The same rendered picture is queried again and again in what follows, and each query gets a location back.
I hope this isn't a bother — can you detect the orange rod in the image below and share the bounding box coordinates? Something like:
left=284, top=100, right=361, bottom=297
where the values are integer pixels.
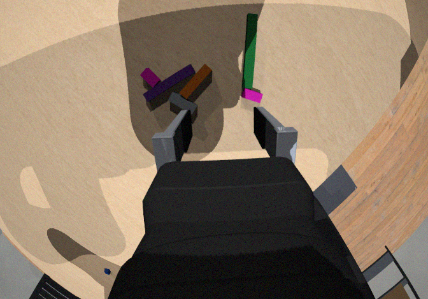
left=180, top=64, right=212, bottom=99

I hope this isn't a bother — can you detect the green rod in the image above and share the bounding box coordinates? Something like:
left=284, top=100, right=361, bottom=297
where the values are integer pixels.
left=242, top=13, right=258, bottom=89

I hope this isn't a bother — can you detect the purple rod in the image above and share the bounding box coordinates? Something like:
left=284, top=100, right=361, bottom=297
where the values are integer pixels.
left=143, top=64, right=195, bottom=102

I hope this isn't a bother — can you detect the magenta rod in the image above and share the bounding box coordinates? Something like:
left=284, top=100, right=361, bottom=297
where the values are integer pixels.
left=241, top=88, right=263, bottom=103
left=140, top=68, right=161, bottom=87

